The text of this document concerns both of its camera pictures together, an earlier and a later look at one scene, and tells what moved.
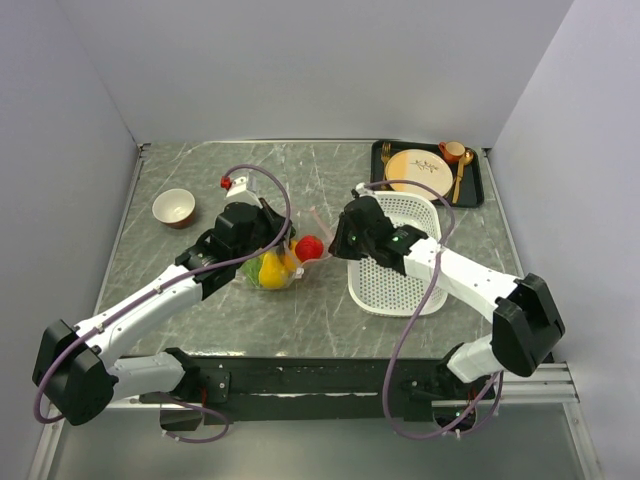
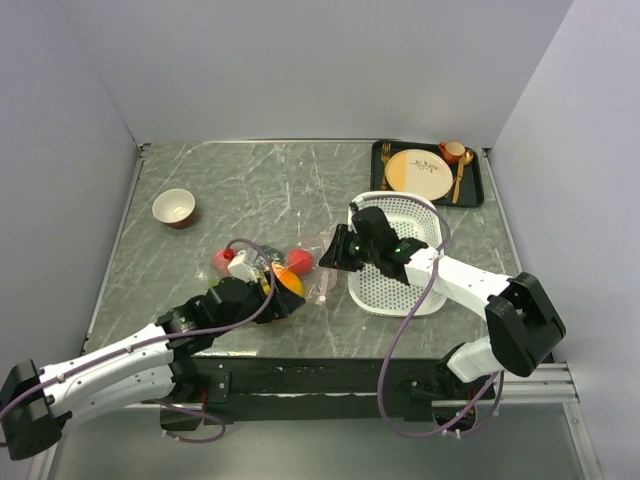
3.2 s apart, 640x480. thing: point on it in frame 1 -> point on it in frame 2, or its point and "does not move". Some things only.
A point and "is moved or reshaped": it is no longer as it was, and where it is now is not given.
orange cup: [452, 150] does not move
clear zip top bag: [307, 240] is moved or reshaped
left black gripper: [273, 220] -> [285, 301]
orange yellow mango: [292, 258] -> [289, 278]
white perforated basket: [386, 292] does not move
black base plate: [327, 388] does not move
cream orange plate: [420, 166] does not move
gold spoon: [467, 159] does not move
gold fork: [385, 154] does not move
